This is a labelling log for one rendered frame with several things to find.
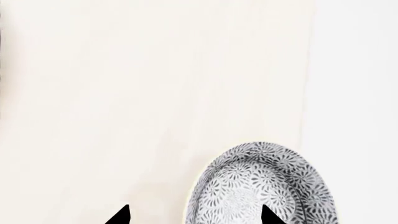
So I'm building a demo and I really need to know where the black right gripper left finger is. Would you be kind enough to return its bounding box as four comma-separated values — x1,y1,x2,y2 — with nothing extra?
104,203,131,224

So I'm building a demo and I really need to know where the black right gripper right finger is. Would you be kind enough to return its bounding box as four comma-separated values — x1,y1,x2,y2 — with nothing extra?
261,203,285,224

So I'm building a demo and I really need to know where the grey floral patterned plate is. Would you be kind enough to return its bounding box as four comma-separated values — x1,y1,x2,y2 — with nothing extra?
187,140,340,224

